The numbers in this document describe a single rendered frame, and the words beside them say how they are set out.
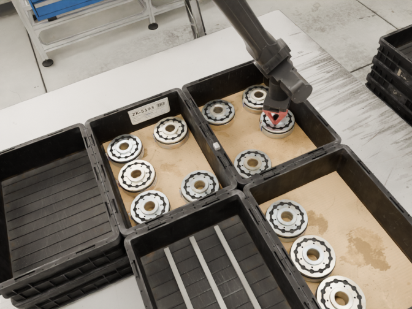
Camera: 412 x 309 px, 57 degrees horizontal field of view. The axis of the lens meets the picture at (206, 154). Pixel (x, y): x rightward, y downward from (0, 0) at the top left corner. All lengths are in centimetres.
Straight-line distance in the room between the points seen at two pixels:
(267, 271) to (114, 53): 228
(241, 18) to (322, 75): 83
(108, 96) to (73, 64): 145
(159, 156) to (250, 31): 49
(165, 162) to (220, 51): 69
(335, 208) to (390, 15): 239
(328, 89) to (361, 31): 158
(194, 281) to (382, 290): 42
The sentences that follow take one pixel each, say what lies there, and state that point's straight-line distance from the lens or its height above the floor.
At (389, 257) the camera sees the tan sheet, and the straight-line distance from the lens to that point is 101.
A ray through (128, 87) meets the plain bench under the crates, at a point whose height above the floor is 70.
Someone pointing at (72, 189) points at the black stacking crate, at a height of 83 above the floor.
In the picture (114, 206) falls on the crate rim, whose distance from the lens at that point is 95.
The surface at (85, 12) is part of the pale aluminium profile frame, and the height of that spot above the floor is 29.
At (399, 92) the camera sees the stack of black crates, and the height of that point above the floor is 42.
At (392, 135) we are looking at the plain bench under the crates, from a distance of 140.
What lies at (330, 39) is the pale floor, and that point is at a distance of 292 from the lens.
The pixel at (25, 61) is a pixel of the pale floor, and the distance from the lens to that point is 317.
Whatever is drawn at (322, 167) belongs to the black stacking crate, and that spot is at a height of 88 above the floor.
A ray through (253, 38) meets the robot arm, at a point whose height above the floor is 122.
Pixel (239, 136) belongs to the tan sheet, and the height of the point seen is 83.
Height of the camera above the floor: 171
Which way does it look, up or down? 53 degrees down
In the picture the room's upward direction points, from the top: 7 degrees counter-clockwise
